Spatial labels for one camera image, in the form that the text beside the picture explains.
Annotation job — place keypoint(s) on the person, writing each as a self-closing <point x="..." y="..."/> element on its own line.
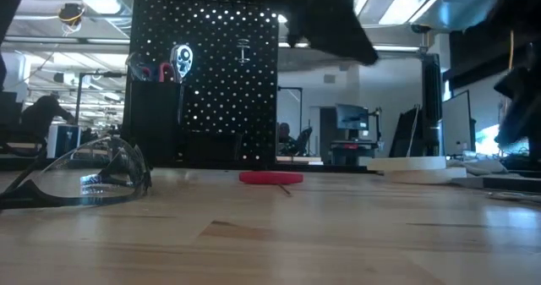
<point x="42" y="116"/>
<point x="285" y="133"/>

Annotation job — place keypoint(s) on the clear safety glasses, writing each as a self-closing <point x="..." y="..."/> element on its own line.
<point x="84" y="179"/>

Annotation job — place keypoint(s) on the black metal table frame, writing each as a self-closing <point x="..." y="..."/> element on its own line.
<point x="25" y="163"/>

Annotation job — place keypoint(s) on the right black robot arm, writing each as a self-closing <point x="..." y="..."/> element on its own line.
<point x="520" y="1"/>

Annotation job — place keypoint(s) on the black leaning panel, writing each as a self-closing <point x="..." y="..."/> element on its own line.
<point x="406" y="133"/>

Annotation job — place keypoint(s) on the short black pegboard bin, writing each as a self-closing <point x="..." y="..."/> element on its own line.
<point x="211" y="147"/>

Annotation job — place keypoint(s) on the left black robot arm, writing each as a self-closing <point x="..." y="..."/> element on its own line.
<point x="8" y="23"/>

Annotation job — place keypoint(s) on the long fluorescent light fixture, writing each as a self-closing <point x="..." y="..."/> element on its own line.
<point x="397" y="47"/>

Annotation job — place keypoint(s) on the silver air duct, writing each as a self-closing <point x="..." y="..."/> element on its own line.
<point x="105" y="1"/>

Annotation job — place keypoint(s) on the cream masking tape roll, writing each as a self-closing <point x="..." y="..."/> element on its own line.
<point x="424" y="176"/>

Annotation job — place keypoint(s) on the white panel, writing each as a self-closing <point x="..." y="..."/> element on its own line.
<point x="456" y="126"/>

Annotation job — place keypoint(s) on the grey striped work glove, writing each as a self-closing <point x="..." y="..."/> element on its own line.
<point x="477" y="166"/>

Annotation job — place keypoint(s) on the tall black pegboard bin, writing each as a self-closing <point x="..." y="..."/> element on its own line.
<point x="152" y="124"/>

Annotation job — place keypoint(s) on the black tall column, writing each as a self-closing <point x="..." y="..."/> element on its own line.
<point x="432" y="103"/>

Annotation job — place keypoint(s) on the silver double peg hook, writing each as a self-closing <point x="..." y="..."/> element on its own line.
<point x="243" y="50"/>

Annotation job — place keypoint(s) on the silver ratchet wrench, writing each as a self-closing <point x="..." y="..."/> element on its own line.
<point x="181" y="61"/>

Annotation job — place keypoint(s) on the black lab robot arm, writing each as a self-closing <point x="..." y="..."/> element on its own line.
<point x="302" y="139"/>

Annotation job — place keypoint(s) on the computer monitor on stand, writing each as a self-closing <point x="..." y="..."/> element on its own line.
<point x="352" y="116"/>

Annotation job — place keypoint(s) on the black metal pegboard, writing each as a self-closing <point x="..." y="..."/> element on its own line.
<point x="211" y="90"/>

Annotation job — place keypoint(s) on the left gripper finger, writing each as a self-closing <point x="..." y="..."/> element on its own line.
<point x="342" y="31"/>

